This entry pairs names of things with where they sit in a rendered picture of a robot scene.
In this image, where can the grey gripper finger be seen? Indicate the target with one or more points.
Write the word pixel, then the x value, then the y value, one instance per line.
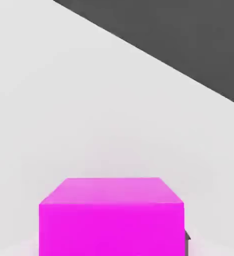
pixel 186 243

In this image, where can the small magenta cube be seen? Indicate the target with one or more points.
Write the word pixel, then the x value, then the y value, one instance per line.
pixel 111 224

